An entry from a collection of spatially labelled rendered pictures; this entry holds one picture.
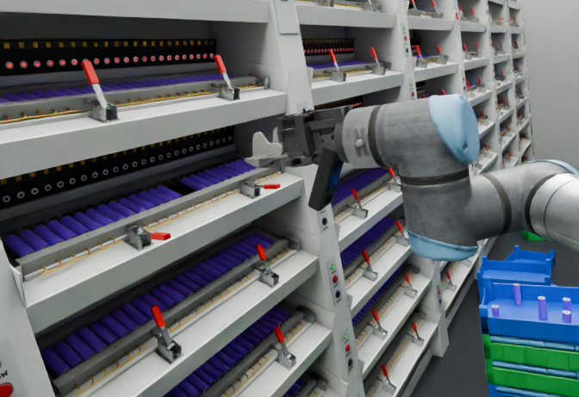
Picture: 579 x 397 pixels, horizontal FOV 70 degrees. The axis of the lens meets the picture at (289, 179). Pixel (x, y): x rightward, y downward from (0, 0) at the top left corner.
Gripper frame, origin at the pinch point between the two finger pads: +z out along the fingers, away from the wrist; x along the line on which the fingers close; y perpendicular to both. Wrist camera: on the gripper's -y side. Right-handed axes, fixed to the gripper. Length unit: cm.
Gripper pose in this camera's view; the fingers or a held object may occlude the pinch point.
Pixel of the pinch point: (258, 160)
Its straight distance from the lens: 75.2
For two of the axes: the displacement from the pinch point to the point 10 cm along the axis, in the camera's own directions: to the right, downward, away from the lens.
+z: -7.9, 0.3, 6.1
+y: -1.9, -9.6, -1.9
